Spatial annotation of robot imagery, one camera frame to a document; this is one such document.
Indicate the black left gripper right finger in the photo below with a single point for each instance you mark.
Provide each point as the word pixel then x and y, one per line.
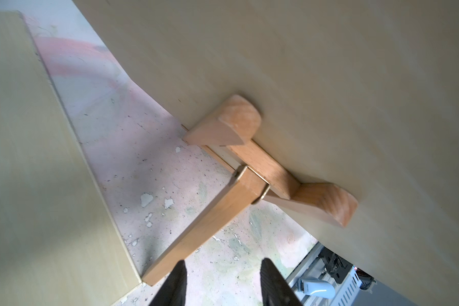
pixel 274 288

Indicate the plywood board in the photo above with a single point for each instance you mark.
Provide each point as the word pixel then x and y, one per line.
pixel 58 242
pixel 362 94

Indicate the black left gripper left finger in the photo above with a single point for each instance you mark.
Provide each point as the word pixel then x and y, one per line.
pixel 173 290

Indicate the blue white object on rail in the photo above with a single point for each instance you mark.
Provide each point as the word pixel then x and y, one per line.
pixel 312 286

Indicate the middle wooden easel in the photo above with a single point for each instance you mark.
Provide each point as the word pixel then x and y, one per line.
pixel 259 177

